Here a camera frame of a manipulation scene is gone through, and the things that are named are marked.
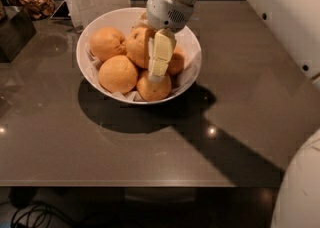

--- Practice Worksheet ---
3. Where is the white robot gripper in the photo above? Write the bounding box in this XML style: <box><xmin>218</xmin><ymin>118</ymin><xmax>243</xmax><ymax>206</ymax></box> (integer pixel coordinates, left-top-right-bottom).
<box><xmin>133</xmin><ymin>0</ymin><xmax>194</xmax><ymax>83</ymax></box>

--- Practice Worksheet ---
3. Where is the orange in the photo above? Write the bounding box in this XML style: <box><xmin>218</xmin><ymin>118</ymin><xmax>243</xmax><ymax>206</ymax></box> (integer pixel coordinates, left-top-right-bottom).
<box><xmin>136</xmin><ymin>70</ymin><xmax>172</xmax><ymax>102</ymax></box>
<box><xmin>98</xmin><ymin>55</ymin><xmax>138</xmax><ymax>94</ymax></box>
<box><xmin>126</xmin><ymin>27</ymin><xmax>155</xmax><ymax>69</ymax></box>
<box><xmin>167</xmin><ymin>46</ymin><xmax>185</xmax><ymax>76</ymax></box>
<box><xmin>89</xmin><ymin>27</ymin><xmax>126</xmax><ymax>62</ymax></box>

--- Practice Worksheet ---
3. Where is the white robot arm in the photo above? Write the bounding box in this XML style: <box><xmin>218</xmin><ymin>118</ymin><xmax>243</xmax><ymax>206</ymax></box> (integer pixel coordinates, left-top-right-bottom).
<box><xmin>139</xmin><ymin>3</ymin><xmax>319</xmax><ymax>228</ymax></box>

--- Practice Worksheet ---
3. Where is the white ceramic bowl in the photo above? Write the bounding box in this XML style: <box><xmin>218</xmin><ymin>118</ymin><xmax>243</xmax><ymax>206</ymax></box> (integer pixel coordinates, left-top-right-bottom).
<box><xmin>76</xmin><ymin>7</ymin><xmax>203</xmax><ymax>105</ymax></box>

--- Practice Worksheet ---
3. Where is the white paper liner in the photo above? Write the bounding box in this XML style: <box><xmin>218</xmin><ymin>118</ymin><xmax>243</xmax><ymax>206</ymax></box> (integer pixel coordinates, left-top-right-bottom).
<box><xmin>85</xmin><ymin>16</ymin><xmax>202</xmax><ymax>103</ymax></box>

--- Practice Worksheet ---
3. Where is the dark box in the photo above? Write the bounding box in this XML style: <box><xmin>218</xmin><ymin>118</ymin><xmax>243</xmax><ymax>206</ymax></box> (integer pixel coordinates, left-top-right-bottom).
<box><xmin>0</xmin><ymin>6</ymin><xmax>36</xmax><ymax>63</ymax></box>

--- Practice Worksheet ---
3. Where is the black cable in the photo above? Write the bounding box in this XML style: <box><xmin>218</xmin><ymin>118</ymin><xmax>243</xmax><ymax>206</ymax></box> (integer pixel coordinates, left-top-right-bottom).
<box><xmin>9</xmin><ymin>201</ymin><xmax>78</xmax><ymax>228</ymax></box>

